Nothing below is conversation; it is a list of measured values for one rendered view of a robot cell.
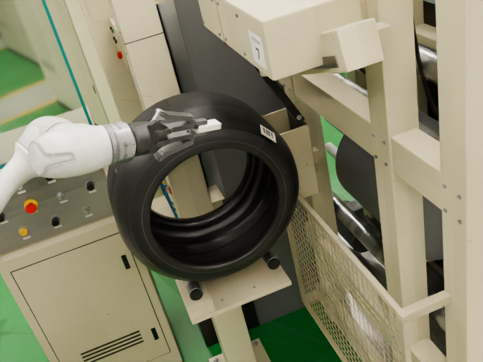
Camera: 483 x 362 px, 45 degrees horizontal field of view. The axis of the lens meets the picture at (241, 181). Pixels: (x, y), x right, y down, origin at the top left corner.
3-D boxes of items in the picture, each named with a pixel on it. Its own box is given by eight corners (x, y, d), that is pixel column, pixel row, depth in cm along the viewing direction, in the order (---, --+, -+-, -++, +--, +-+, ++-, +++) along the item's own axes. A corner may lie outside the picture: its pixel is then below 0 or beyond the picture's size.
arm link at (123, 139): (113, 134, 120) (139, 130, 123) (95, 118, 126) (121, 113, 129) (113, 172, 124) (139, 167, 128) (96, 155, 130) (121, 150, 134)
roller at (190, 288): (169, 246, 220) (165, 237, 217) (180, 242, 220) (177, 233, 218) (192, 303, 190) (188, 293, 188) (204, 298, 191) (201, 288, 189)
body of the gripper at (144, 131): (136, 164, 128) (172, 156, 133) (136, 130, 124) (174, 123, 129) (121, 150, 133) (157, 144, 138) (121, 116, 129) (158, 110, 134)
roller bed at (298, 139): (266, 182, 239) (252, 118, 224) (298, 170, 242) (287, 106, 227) (284, 205, 223) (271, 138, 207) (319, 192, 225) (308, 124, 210)
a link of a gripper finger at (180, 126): (148, 131, 133) (148, 125, 132) (190, 122, 138) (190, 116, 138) (156, 138, 130) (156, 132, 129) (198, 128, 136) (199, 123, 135)
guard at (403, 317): (301, 301, 262) (274, 172, 226) (305, 299, 262) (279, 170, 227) (415, 471, 187) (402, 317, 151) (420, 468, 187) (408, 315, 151)
